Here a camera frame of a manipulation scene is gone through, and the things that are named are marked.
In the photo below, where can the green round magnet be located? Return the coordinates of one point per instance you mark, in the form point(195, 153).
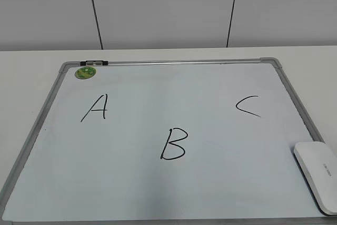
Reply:
point(85, 73)

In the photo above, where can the white whiteboard eraser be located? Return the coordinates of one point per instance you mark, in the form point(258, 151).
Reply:
point(318, 164)

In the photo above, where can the white board with grey frame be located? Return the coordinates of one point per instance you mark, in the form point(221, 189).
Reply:
point(206, 142)

